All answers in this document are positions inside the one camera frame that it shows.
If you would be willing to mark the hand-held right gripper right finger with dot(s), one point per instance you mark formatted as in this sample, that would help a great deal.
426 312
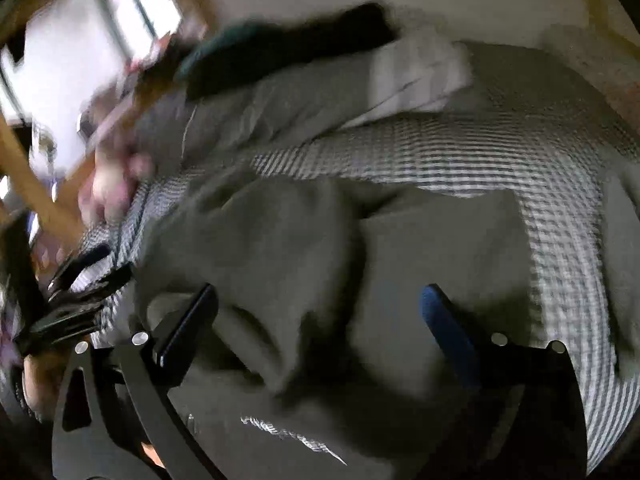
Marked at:
445 330

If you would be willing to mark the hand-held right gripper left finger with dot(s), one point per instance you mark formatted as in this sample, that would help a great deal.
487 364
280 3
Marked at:
185 327

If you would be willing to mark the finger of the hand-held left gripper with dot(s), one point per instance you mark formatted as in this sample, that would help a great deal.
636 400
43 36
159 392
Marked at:
95 292
82 270

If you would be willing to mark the grey zip hoodie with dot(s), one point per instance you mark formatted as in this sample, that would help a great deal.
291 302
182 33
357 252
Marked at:
300 270

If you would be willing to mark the pink plush toy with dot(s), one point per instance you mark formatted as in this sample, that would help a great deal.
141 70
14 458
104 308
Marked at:
110 190

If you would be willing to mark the black white checkered bed sheet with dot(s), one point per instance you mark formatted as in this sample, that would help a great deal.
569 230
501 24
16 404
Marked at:
450 160

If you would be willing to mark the window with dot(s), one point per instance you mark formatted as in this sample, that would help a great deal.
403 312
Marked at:
75 60

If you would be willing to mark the white dash-patterned pillow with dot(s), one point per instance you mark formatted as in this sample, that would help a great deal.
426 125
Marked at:
415 75

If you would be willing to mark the dark green pillow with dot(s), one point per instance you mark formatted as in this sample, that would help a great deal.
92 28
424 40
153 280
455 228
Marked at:
220 50

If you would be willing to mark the dark fine-checked pillow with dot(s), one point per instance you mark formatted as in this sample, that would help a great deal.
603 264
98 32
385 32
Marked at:
525 80

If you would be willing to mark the black pillow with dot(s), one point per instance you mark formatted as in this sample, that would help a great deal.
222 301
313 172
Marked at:
325 35

